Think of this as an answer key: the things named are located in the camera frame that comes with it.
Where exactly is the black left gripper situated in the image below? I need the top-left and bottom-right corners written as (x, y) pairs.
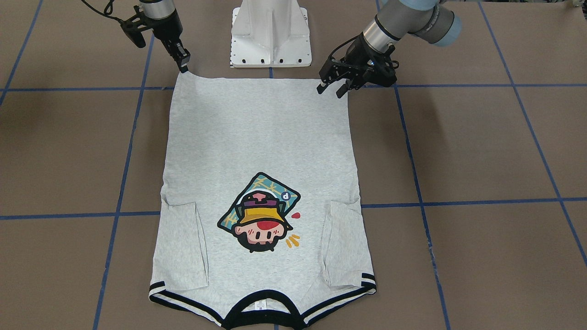
top-left (316, 34), bottom-right (399, 99)

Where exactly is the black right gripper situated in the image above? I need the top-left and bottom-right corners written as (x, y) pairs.
top-left (150, 13), bottom-right (191, 73)

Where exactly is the grey cartoon print t-shirt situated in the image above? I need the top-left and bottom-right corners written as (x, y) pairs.
top-left (149, 72), bottom-right (376, 330)

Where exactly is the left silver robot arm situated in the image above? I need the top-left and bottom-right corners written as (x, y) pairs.
top-left (316, 0), bottom-right (463, 98)

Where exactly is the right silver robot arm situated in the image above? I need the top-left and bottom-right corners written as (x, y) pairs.
top-left (139, 0), bottom-right (191, 73)

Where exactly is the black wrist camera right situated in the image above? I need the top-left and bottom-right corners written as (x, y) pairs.
top-left (120, 5), bottom-right (153, 48)

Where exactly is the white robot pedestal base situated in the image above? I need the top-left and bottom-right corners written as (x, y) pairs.
top-left (229, 0), bottom-right (312, 68)

